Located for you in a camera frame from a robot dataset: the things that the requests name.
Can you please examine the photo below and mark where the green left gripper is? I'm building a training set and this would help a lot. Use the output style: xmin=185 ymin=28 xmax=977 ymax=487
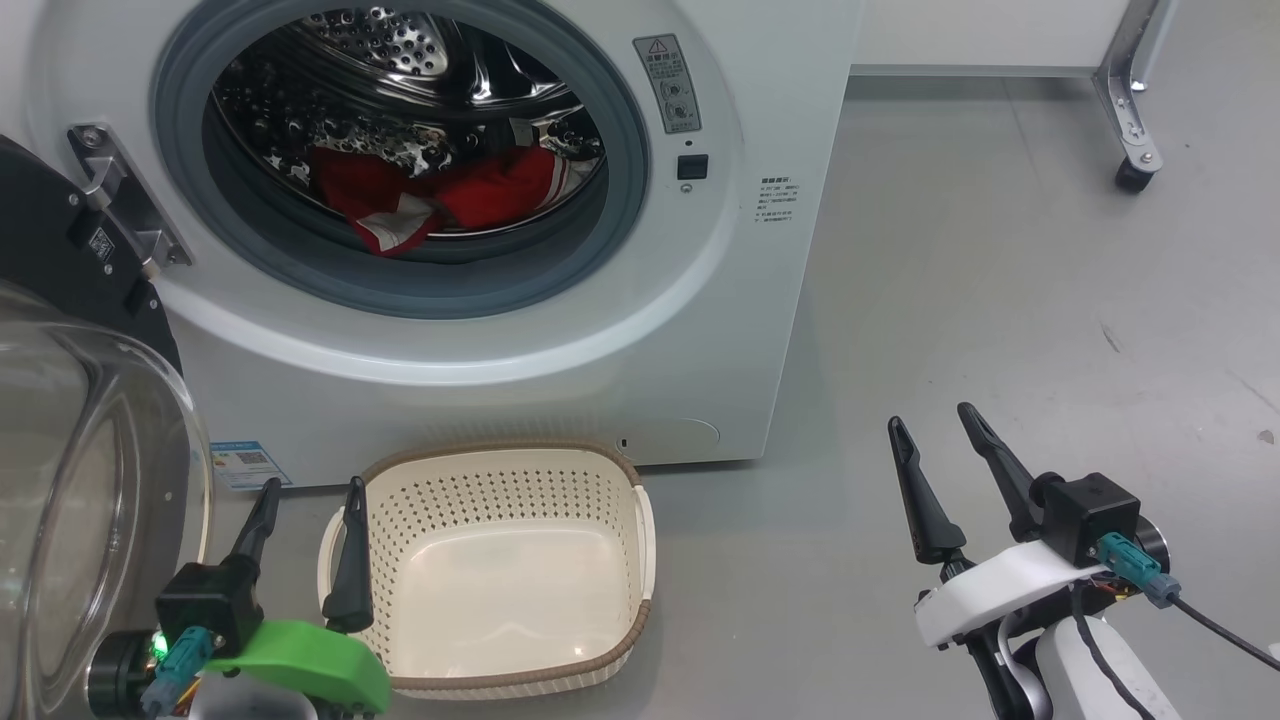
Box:
xmin=205 ymin=476 xmax=393 ymax=716

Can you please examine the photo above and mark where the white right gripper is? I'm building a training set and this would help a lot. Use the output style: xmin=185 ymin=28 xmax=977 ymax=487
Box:
xmin=887 ymin=402 xmax=1111 ymax=651

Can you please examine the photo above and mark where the black glass washing machine door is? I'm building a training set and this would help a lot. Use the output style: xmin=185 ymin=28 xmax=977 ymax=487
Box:
xmin=0 ymin=135 xmax=216 ymax=720

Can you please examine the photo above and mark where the red and white garment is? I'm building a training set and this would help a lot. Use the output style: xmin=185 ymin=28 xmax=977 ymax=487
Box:
xmin=308 ymin=143 xmax=581 ymax=258

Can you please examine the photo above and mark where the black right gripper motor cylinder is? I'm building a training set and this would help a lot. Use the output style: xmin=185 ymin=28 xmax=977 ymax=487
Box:
xmin=1135 ymin=518 xmax=1171 ymax=576

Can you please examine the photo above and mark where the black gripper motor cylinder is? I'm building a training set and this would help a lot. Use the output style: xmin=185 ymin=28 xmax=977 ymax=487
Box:
xmin=85 ymin=630 xmax=161 ymax=719
xmin=1135 ymin=518 xmax=1171 ymax=576

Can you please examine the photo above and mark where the cream perforated laundry basket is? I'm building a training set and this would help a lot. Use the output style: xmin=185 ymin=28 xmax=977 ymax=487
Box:
xmin=317 ymin=440 xmax=658 ymax=699

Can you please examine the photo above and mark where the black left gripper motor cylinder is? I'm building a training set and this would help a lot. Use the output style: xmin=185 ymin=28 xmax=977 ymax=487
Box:
xmin=85 ymin=630 xmax=161 ymax=719

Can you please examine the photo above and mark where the grey rubber door gasket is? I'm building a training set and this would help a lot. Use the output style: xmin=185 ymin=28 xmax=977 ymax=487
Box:
xmin=150 ymin=0 xmax=651 ymax=321

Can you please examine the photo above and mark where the white front-load washing machine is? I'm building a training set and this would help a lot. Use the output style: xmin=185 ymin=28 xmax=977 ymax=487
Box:
xmin=0 ymin=0 xmax=866 ymax=491

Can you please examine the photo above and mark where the metal door hinge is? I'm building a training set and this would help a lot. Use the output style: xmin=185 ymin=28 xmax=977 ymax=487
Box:
xmin=68 ymin=122 xmax=193 ymax=281

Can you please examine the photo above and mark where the perforated steel washer drum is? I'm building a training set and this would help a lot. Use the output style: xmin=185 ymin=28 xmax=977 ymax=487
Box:
xmin=205 ymin=0 xmax=609 ymax=251

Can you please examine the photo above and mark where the blue energy label sticker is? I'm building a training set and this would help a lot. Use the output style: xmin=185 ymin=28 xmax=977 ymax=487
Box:
xmin=208 ymin=440 xmax=293 ymax=491

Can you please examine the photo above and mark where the round white filter cover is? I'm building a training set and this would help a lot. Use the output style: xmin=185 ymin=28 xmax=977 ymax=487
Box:
xmin=612 ymin=418 xmax=721 ymax=467

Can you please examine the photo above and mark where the metal table leg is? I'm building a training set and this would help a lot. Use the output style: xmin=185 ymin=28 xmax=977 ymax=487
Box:
xmin=1092 ymin=0 xmax=1179 ymax=173

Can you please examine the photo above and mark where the white table panel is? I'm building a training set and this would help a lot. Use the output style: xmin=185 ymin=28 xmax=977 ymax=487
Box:
xmin=850 ymin=0 xmax=1136 ymax=79

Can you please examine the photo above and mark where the grey warning sticker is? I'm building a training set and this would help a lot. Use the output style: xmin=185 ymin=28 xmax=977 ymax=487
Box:
xmin=632 ymin=34 xmax=703 ymax=135

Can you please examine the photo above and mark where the teal left camera connector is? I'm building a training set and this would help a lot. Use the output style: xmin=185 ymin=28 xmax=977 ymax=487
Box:
xmin=140 ymin=628 xmax=216 ymax=716

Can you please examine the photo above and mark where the teal camera connector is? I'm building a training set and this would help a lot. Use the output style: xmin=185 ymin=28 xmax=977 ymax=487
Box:
xmin=1095 ymin=532 xmax=1183 ymax=609
xmin=140 ymin=628 xmax=216 ymax=716

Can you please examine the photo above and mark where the teal right camera connector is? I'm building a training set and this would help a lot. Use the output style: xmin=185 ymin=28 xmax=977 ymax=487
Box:
xmin=1095 ymin=532 xmax=1183 ymax=609

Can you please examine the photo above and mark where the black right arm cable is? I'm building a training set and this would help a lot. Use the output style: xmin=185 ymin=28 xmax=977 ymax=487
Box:
xmin=1070 ymin=590 xmax=1151 ymax=720

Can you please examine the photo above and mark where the black right camera cable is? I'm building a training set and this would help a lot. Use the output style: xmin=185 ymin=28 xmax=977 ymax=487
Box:
xmin=1170 ymin=595 xmax=1280 ymax=673

